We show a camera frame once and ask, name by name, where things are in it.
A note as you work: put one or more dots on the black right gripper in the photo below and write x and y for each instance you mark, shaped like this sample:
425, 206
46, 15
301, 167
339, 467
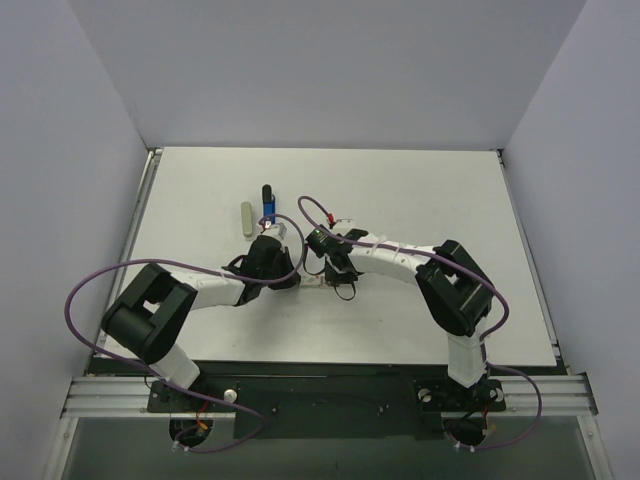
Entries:
333, 271

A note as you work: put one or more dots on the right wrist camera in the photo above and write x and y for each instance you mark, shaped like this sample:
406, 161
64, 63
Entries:
340, 226

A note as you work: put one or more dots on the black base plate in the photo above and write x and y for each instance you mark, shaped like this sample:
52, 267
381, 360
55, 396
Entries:
352, 401

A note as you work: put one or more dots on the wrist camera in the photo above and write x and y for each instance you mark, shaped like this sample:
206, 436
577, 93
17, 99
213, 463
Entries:
276, 231
340, 226

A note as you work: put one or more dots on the white staple box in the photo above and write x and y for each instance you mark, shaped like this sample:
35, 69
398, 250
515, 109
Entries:
312, 281

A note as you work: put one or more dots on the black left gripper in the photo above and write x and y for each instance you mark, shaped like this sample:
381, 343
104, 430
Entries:
285, 270

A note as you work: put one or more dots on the beige white stapler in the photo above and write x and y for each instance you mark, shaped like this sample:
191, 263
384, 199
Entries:
247, 224

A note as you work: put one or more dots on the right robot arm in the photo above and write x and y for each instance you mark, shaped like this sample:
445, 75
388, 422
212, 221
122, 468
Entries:
457, 292

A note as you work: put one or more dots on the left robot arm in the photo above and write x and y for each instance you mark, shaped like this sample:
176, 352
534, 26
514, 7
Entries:
147, 317

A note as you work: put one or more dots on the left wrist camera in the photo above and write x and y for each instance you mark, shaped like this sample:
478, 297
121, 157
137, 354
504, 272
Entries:
276, 231

